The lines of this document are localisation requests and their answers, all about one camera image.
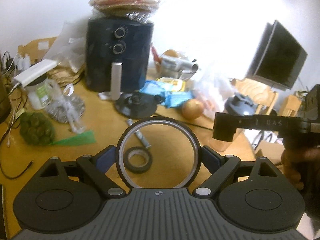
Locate white power bank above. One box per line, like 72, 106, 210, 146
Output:
13, 59, 57, 87

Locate wrapped flatbread stack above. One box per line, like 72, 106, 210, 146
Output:
89, 0, 160, 23

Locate black kettle base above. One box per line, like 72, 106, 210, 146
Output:
115, 92, 157, 119

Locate yellow wipes pack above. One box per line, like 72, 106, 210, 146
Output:
156, 77, 185, 92

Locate brown paper bag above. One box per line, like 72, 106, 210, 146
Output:
47, 64, 85, 80

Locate clear plastic jar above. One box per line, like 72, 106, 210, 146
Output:
25, 78, 52, 111

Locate blue wipes pack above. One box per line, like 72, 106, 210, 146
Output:
139, 80, 166, 95
162, 91, 193, 108

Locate clear plastic bag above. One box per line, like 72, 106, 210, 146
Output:
43, 21, 87, 73

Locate marbled white stick bar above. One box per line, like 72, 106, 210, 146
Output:
126, 119, 151, 149

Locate white ribbon strap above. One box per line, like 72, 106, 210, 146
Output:
62, 83, 75, 97

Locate shaker bottle grey lid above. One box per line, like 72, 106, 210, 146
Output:
223, 93, 257, 116

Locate thin dark cable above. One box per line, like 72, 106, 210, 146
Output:
0, 129, 34, 180

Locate black tape roll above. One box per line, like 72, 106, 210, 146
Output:
124, 146, 153, 174

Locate person right hand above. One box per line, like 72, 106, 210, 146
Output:
281, 147, 319, 190

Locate green net bag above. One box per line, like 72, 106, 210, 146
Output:
19, 112, 96, 146

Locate blue wipes pack front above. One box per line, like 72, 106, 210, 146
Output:
162, 91, 193, 108

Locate small black cap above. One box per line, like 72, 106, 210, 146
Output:
154, 94, 164, 104

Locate black air fryer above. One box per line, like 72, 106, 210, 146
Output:
85, 17, 154, 101

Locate bagged grey scrubbers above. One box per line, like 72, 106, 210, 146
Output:
44, 79, 86, 134

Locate black monitor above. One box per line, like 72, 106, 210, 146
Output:
246, 20, 308, 90

